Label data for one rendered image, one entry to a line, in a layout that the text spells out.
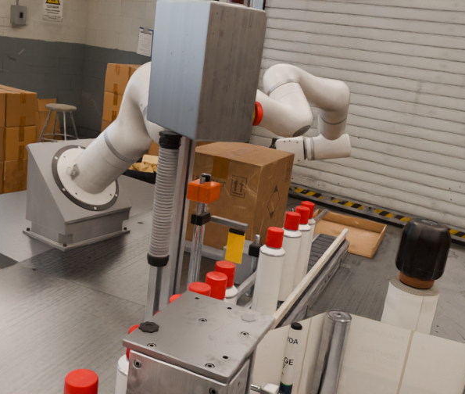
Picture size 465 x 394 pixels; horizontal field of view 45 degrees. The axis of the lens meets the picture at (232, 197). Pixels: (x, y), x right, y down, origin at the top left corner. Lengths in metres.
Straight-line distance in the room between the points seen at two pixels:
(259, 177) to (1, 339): 0.77
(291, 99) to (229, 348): 1.12
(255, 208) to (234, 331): 1.00
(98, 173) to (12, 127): 2.90
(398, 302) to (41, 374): 0.63
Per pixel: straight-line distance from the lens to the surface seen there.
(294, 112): 1.56
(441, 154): 5.30
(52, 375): 1.07
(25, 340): 1.18
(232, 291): 0.91
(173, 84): 0.85
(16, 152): 4.50
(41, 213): 1.64
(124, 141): 1.49
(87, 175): 1.60
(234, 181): 1.57
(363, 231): 2.12
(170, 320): 0.59
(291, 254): 1.25
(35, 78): 7.38
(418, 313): 1.02
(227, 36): 0.80
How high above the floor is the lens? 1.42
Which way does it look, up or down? 15 degrees down
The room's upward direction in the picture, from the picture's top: 8 degrees clockwise
